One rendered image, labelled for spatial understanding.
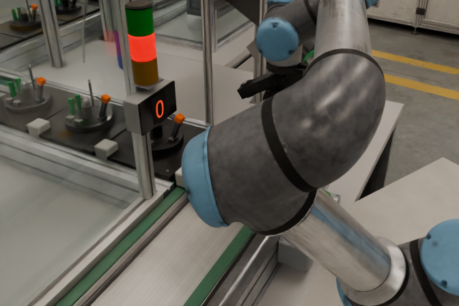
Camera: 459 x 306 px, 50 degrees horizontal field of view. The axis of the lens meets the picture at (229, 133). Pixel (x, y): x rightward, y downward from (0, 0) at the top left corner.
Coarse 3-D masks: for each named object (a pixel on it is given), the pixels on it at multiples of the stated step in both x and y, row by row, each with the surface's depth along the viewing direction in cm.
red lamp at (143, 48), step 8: (128, 40) 94; (136, 40) 92; (144, 40) 92; (152, 40) 93; (136, 48) 93; (144, 48) 93; (152, 48) 94; (136, 56) 94; (144, 56) 94; (152, 56) 95
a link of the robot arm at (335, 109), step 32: (320, 0) 79; (352, 0) 73; (320, 32) 67; (352, 32) 63; (320, 64) 55; (352, 64) 53; (288, 96) 52; (320, 96) 50; (352, 96) 51; (384, 96) 54; (288, 128) 50; (320, 128) 49; (352, 128) 50; (320, 160) 50; (352, 160) 52
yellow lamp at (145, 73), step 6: (132, 60) 95; (156, 60) 96; (132, 66) 96; (138, 66) 95; (144, 66) 95; (150, 66) 95; (156, 66) 97; (138, 72) 95; (144, 72) 95; (150, 72) 96; (156, 72) 97; (138, 78) 96; (144, 78) 96; (150, 78) 96; (156, 78) 98; (138, 84) 97; (144, 84) 97; (150, 84) 97
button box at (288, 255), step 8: (336, 200) 113; (280, 240) 102; (280, 248) 103; (288, 248) 102; (280, 256) 104; (288, 256) 103; (296, 256) 101; (304, 256) 100; (288, 264) 104; (296, 264) 103; (304, 264) 102
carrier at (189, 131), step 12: (168, 120) 144; (156, 132) 130; (168, 132) 134; (180, 132) 134; (192, 132) 138; (156, 144) 129; (168, 144) 129; (180, 144) 131; (156, 156) 128; (168, 156) 128; (180, 156) 127; (156, 168) 123; (168, 168) 123
